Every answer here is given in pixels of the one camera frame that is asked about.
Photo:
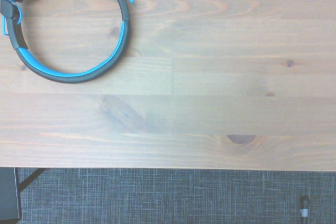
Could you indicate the blue and black headphone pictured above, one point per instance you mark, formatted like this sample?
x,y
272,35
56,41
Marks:
x,y
73,75

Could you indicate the black cabinet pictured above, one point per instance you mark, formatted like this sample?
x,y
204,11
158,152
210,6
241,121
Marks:
x,y
8,195

